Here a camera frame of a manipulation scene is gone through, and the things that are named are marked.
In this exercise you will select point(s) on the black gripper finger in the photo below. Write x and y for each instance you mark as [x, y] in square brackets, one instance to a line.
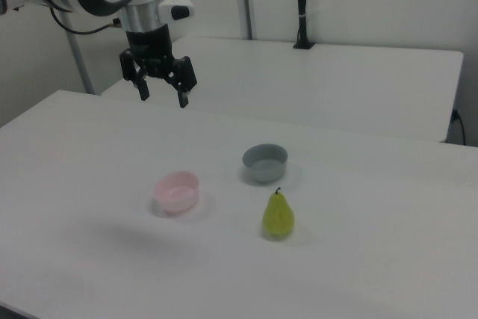
[143, 89]
[185, 80]

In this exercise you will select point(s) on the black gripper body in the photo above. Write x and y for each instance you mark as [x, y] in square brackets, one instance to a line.
[149, 46]

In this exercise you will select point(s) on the green pear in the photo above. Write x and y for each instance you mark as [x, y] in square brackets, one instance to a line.
[278, 216]

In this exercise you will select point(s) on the pink plastic bowl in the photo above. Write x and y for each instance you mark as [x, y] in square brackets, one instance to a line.
[175, 194]

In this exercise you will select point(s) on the grey plastic bowl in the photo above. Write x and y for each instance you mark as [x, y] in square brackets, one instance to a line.
[265, 164]

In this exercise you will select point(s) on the white side table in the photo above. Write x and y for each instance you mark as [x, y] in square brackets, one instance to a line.
[298, 83]

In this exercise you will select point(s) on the black pole stand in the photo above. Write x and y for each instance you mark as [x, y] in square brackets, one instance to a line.
[301, 1]

